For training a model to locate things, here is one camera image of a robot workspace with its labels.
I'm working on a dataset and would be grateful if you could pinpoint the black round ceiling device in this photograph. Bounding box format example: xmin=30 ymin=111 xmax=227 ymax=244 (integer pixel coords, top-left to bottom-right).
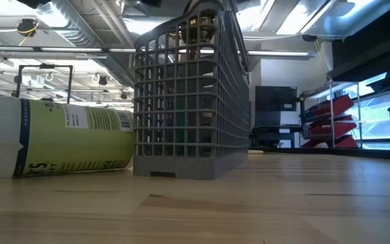
xmin=16 ymin=18 xmax=40 ymax=37

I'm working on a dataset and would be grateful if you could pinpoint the gold-handled knife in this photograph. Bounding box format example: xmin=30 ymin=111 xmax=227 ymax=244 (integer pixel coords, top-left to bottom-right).
xmin=186 ymin=0 xmax=204 ymax=13

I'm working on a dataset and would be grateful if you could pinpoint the long ceiling light strip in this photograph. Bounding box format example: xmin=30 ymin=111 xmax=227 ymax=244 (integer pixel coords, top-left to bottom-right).
xmin=0 ymin=46 xmax=313 ymax=58

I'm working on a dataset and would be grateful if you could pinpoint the black background frame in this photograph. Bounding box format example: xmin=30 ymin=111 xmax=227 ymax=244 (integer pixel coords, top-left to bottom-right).
xmin=15 ymin=62 xmax=74 ymax=104

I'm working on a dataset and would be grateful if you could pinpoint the grey plastic silverware basket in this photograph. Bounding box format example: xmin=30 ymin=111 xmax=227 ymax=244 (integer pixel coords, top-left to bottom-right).
xmin=133 ymin=0 xmax=251 ymax=181

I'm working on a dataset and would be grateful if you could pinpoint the glass window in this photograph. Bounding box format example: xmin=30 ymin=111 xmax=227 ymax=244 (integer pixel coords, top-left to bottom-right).
xmin=343 ymin=72 xmax=390 ymax=150

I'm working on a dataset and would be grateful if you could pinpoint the black monitor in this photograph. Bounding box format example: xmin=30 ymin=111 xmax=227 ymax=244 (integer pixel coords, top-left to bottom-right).
xmin=255 ymin=85 xmax=299 ymax=127

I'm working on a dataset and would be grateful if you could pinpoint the metal rack with red bins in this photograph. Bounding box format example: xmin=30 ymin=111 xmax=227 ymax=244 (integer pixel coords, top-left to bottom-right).
xmin=299 ymin=80 xmax=366 ymax=149

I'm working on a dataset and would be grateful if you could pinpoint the green-labelled spray bottle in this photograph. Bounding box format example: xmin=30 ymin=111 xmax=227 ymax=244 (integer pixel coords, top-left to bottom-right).
xmin=0 ymin=96 xmax=135 ymax=179

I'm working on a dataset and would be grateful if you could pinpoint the black desk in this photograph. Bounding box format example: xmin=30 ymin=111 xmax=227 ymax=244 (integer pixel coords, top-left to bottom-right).
xmin=249 ymin=124 xmax=305 ymax=149

